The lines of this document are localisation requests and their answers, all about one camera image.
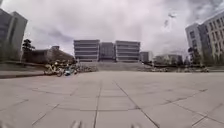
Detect grass strip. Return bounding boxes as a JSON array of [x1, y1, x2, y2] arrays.
[[0, 62, 46, 72]]

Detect row of trees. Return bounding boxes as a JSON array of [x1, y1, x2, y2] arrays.
[[199, 46, 224, 66]]

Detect low pale building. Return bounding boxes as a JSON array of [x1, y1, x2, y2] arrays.
[[153, 53, 184, 66]]

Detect tall grey building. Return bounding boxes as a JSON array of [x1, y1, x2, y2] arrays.
[[0, 8, 29, 62]]

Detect grey building with horizontal bands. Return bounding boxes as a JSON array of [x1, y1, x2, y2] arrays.
[[73, 39, 141, 64]]

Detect small building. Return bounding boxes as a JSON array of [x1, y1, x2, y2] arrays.
[[139, 50, 154, 63]]

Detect low brown building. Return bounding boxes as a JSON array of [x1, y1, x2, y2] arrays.
[[21, 45, 76, 65]]

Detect large pale building with windows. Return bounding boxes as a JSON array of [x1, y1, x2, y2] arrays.
[[184, 9, 224, 66]]

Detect wide grey stone stairs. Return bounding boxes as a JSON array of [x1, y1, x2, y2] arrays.
[[81, 61, 151, 72]]

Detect dark layered tree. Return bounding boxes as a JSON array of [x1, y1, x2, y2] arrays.
[[21, 38, 36, 63]]

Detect low stone kerb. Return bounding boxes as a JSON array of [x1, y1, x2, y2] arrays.
[[0, 70, 46, 80]]

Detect grey stone slab plaza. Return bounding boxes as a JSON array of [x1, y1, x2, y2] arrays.
[[0, 70, 224, 128]]

